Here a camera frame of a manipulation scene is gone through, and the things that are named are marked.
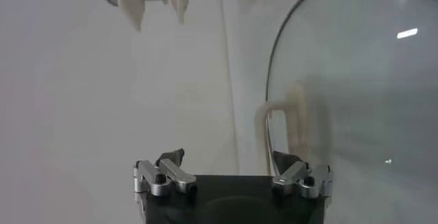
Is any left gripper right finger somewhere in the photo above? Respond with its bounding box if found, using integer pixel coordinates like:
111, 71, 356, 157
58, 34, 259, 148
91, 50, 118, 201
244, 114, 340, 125
272, 149, 335, 200

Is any glass lid with cream handle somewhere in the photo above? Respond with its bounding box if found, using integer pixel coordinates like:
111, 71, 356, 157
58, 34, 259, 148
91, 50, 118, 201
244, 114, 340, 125
255, 0, 438, 224

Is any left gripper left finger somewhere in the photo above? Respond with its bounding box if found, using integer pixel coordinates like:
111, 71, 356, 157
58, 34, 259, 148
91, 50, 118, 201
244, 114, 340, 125
133, 147, 198, 197

